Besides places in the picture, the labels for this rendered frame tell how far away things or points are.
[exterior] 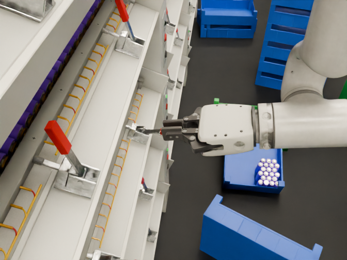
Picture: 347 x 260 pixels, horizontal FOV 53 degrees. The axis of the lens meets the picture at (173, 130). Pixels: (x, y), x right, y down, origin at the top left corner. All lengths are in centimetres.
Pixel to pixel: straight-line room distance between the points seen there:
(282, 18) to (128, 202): 114
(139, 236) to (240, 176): 59
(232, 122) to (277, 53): 103
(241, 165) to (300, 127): 71
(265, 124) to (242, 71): 121
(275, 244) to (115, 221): 49
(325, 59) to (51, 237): 41
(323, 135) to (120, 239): 38
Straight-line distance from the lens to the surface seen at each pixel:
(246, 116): 65
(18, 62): 22
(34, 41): 24
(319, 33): 53
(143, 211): 84
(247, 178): 130
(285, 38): 160
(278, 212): 127
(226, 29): 206
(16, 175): 37
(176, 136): 67
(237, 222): 98
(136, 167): 66
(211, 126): 64
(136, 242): 80
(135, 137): 70
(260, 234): 97
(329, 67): 55
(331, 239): 127
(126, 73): 54
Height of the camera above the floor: 103
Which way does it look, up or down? 45 degrees down
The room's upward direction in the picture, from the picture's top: straight up
